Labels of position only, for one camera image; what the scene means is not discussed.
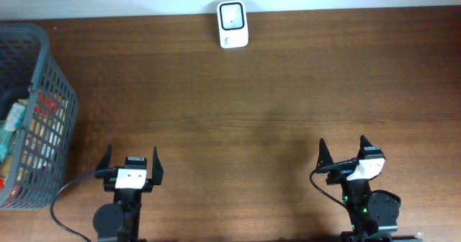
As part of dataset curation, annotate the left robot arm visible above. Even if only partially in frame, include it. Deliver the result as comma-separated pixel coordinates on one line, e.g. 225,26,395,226
92,145,164,242

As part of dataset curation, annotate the small teal tissue pack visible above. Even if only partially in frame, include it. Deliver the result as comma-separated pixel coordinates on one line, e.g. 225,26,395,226
3,102,26,132

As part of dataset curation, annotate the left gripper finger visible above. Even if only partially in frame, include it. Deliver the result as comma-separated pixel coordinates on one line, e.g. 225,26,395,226
95,145,112,177
152,147,164,185

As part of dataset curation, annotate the grey plastic mesh basket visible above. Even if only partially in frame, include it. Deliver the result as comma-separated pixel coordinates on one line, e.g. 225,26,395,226
1,22,79,210

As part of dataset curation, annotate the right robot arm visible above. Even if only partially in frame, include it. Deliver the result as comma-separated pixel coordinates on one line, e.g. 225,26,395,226
309,135,420,242

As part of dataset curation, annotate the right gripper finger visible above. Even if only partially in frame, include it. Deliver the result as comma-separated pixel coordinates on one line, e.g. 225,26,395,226
357,135,374,158
315,138,334,174

